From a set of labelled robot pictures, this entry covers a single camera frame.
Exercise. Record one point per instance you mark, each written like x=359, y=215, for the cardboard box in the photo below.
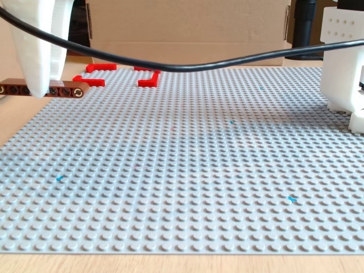
x=185, y=28

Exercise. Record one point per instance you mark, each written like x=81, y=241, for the red L-shaped lego beam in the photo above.
x=140, y=68
x=148, y=83
x=91, y=82
x=99, y=67

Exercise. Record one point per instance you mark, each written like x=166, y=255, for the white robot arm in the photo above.
x=341, y=71

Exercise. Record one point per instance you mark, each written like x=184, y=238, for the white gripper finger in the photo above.
x=61, y=22
x=34, y=65

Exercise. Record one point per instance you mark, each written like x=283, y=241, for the black stand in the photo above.
x=304, y=22

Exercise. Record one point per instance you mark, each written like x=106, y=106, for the brown lego beam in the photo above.
x=68, y=90

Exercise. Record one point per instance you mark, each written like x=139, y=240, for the gray lego baseplate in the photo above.
x=182, y=170

